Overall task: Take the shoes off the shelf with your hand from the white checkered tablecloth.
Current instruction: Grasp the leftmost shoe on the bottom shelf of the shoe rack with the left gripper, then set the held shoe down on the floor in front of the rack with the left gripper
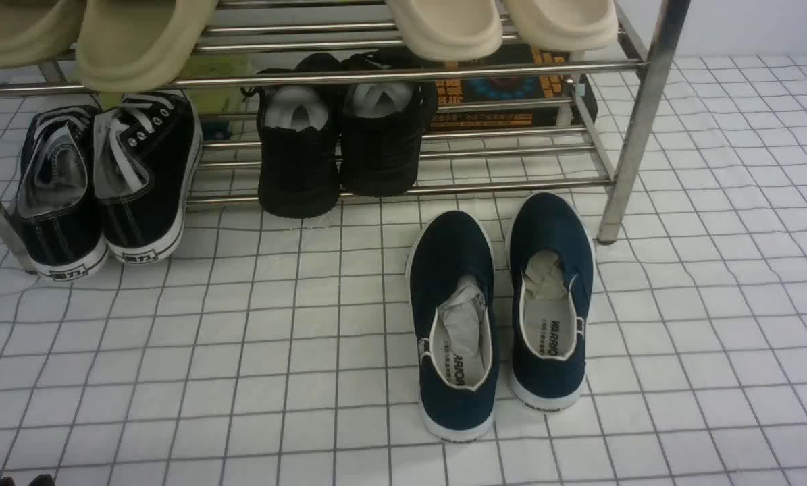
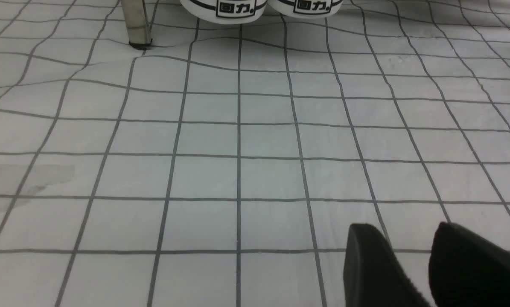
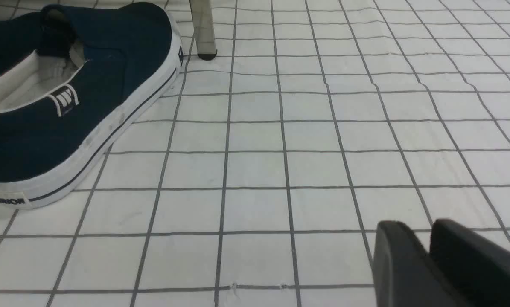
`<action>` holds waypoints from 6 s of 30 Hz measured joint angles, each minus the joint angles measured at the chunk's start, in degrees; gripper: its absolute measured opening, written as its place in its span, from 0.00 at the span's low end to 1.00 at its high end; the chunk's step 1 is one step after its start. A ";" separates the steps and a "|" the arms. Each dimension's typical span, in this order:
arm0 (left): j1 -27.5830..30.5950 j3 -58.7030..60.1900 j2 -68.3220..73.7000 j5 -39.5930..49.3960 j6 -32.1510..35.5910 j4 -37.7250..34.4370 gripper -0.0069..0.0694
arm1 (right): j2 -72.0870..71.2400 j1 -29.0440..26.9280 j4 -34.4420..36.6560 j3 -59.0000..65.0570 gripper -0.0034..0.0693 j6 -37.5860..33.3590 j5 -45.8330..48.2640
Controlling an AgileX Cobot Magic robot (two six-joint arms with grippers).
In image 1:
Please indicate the olive foam slipper, far left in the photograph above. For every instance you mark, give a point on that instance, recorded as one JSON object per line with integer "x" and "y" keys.
{"x": 34, "y": 31}

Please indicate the navy slip-on shoe, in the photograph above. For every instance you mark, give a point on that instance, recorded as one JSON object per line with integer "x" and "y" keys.
{"x": 450, "y": 289}
{"x": 552, "y": 262}

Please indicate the silver metal shoe rack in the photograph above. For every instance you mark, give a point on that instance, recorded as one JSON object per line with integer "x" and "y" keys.
{"x": 652, "y": 67}

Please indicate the cream foam slipper, right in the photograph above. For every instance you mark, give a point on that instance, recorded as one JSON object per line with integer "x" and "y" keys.
{"x": 566, "y": 26}

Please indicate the white grid floor cloth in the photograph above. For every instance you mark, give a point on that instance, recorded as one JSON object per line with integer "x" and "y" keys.
{"x": 273, "y": 351}

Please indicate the navy slip-on shoe, right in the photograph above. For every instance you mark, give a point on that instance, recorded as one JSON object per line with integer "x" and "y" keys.
{"x": 552, "y": 262}

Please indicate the black knit shoe, left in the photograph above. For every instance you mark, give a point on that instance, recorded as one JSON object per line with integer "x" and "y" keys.
{"x": 298, "y": 129}

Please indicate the black knit shoe, right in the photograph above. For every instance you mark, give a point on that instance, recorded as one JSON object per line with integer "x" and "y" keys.
{"x": 382, "y": 124}

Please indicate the black printed cardboard box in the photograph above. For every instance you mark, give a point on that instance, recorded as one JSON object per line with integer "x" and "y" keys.
{"x": 504, "y": 94}

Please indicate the black canvas sneaker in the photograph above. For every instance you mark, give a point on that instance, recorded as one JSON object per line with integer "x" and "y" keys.
{"x": 146, "y": 225}
{"x": 55, "y": 211}

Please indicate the navy slip-on shoe, left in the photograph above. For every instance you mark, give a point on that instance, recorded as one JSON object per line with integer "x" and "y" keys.
{"x": 450, "y": 289}

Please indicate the olive foam slipper, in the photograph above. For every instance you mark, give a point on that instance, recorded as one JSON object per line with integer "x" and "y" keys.
{"x": 138, "y": 46}
{"x": 34, "y": 31}

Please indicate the cream foam slipper, left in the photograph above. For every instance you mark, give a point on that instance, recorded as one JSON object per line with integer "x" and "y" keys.
{"x": 448, "y": 30}

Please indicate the cream foam slipper, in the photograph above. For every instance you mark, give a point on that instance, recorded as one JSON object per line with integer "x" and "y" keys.
{"x": 448, "y": 30}
{"x": 566, "y": 26}

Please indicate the green cardboard box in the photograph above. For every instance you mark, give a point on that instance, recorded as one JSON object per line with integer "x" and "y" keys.
{"x": 221, "y": 101}

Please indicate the black knit shoe, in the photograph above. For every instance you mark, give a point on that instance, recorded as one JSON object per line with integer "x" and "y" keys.
{"x": 298, "y": 129}
{"x": 382, "y": 124}

